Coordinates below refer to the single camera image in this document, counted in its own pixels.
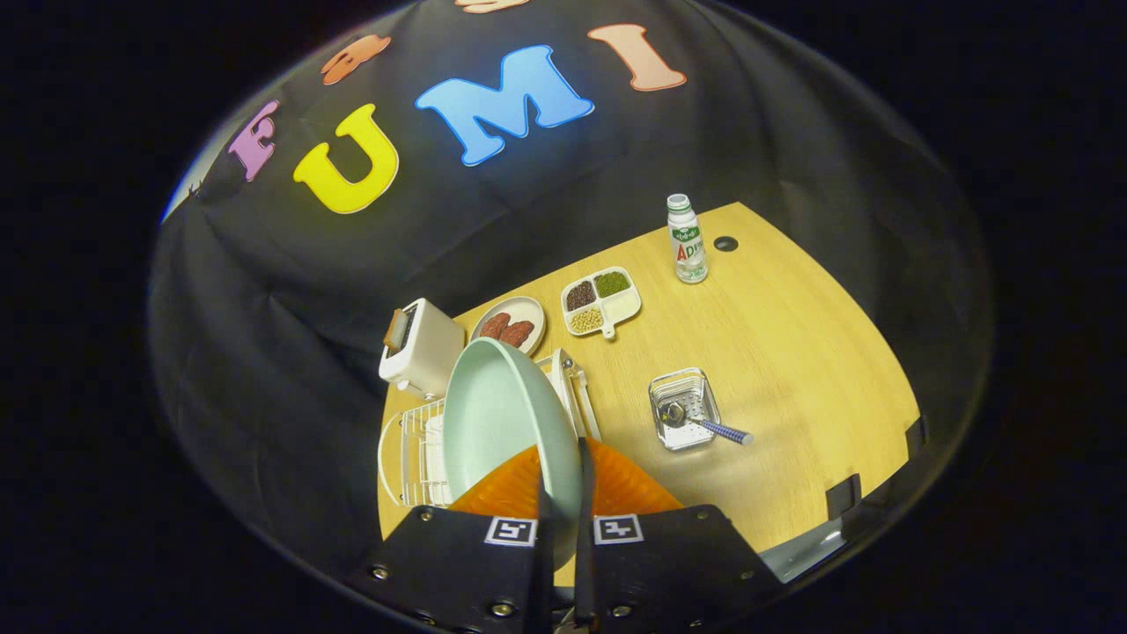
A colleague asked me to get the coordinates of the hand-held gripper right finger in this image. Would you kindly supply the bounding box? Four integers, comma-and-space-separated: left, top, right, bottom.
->
574, 438, 784, 632

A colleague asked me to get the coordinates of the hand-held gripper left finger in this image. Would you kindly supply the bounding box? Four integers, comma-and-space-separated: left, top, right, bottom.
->
348, 445, 556, 634

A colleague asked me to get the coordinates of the mint green plate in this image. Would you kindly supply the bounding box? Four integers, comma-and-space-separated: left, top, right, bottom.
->
442, 337, 584, 564

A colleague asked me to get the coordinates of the white wire dish rack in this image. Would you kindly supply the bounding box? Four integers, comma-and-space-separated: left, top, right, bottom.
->
377, 348, 604, 509

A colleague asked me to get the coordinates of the metal spoon with blue handle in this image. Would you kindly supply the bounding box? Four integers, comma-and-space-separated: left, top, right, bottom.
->
660, 402, 755, 446

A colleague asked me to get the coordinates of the metal wire basket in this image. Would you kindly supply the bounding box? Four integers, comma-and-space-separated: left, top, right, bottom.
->
649, 368, 723, 452

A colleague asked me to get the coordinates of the small beige plate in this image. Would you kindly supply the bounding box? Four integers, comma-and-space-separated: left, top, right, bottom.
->
469, 296, 547, 358

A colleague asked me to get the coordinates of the white toaster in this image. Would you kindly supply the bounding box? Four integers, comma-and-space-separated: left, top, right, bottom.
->
379, 298, 466, 400

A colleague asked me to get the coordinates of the white divided bean tray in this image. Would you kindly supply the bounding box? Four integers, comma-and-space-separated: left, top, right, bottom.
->
561, 267, 642, 340

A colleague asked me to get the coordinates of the small plastic drink bottle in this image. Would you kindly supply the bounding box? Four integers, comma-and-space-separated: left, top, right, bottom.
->
667, 194, 709, 284

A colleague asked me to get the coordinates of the black backdrop cloth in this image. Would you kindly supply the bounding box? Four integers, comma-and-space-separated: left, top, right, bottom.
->
145, 0, 996, 600

